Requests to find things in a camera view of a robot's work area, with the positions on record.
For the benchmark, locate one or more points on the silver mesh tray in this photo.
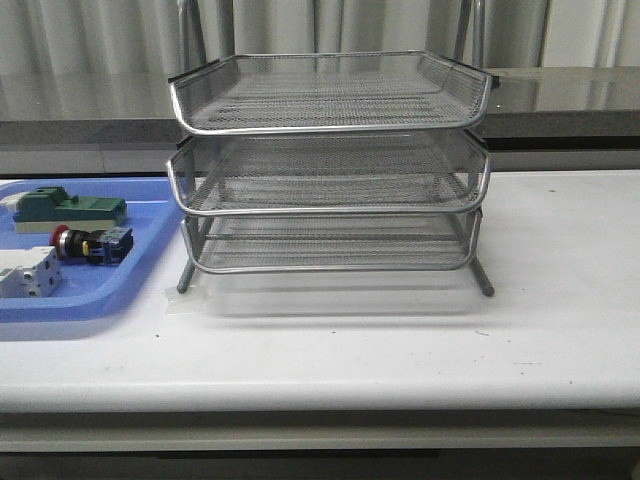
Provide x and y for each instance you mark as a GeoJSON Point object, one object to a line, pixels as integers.
{"type": "Point", "coordinates": [431, 171]}
{"type": "Point", "coordinates": [269, 94]}
{"type": "Point", "coordinates": [316, 243]}

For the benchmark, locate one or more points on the red emergency stop button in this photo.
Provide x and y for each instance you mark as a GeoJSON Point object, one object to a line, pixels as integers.
{"type": "Point", "coordinates": [98, 247]}

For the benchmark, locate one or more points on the white component in blue tray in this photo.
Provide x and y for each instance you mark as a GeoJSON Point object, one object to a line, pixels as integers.
{"type": "Point", "coordinates": [10, 202]}

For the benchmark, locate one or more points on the silver rack frame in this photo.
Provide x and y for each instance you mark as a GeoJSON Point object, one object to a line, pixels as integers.
{"type": "Point", "coordinates": [191, 37]}

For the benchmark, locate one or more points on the grey background counter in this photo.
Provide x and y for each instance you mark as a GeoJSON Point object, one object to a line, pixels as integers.
{"type": "Point", "coordinates": [551, 118]}

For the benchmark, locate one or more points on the green and beige switch block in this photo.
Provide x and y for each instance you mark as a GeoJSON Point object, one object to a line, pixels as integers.
{"type": "Point", "coordinates": [44, 209]}

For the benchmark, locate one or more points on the blue plastic tray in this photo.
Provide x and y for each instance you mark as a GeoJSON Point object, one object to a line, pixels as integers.
{"type": "Point", "coordinates": [89, 295]}

